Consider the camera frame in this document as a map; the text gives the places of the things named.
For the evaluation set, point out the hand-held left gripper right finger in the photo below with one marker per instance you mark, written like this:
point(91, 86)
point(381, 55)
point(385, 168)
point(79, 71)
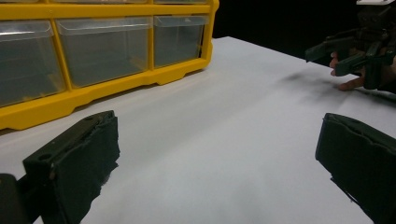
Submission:
point(364, 161)

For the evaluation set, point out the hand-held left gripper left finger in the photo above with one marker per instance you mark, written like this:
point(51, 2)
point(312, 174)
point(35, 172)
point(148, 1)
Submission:
point(77, 155)

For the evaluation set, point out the yellow drawer organizer cabinet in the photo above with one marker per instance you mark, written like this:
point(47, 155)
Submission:
point(46, 107)

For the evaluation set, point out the set of clear cabinet bins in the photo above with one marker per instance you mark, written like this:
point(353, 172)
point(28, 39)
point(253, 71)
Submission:
point(102, 53)

